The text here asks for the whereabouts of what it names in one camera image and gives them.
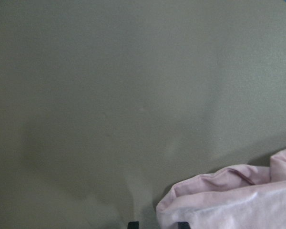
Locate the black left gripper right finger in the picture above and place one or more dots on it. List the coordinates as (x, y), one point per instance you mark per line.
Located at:
(183, 225)

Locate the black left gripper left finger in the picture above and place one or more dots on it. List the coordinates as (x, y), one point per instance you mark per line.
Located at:
(133, 225)

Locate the pink Snoopy t-shirt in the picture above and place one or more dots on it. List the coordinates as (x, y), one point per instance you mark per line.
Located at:
(234, 197)

